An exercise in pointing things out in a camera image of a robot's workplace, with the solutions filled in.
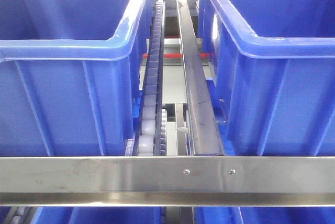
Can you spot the steel front shelf beam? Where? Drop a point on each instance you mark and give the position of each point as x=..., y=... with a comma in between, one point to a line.
x=168, y=181

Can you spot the blue target bin left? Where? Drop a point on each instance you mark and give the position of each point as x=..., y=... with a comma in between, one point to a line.
x=70, y=75

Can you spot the blue target bin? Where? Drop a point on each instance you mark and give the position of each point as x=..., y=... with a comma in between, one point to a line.
x=70, y=75
x=272, y=62

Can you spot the blue target bin right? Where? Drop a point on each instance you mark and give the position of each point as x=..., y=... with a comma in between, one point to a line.
x=272, y=62

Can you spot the roller track rail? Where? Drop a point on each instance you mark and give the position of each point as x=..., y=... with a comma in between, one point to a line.
x=150, y=134

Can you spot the steel divider rail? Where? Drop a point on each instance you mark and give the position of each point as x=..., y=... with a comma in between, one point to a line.
x=202, y=125

